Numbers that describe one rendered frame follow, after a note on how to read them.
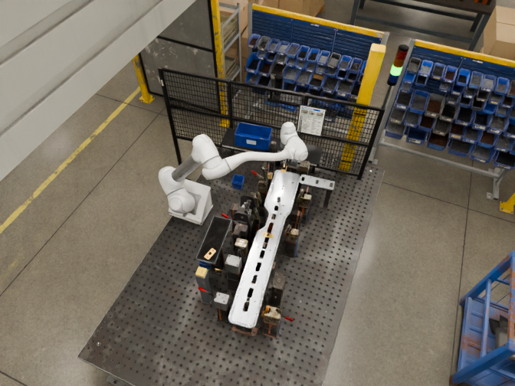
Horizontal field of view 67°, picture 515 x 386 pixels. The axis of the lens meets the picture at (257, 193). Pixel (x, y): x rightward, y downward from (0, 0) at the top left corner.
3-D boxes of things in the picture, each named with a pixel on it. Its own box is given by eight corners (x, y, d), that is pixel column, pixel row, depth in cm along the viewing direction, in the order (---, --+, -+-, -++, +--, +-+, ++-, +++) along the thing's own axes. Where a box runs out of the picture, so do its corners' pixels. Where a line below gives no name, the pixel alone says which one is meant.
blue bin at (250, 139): (267, 151, 343) (268, 140, 333) (234, 145, 347) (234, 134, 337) (271, 138, 353) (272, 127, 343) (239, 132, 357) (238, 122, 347)
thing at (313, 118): (321, 137, 339) (326, 109, 314) (296, 132, 342) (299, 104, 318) (321, 135, 340) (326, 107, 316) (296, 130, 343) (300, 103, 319)
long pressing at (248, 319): (257, 331, 250) (258, 330, 249) (224, 322, 254) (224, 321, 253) (301, 175, 332) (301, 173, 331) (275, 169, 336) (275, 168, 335)
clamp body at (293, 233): (295, 260, 314) (299, 237, 287) (280, 256, 316) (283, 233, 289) (297, 250, 320) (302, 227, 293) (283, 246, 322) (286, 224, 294)
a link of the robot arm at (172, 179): (163, 198, 317) (151, 175, 318) (179, 192, 327) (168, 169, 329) (208, 161, 259) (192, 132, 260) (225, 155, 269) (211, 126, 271)
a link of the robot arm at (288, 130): (277, 138, 279) (285, 149, 272) (278, 121, 267) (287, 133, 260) (290, 133, 282) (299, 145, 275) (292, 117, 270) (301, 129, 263)
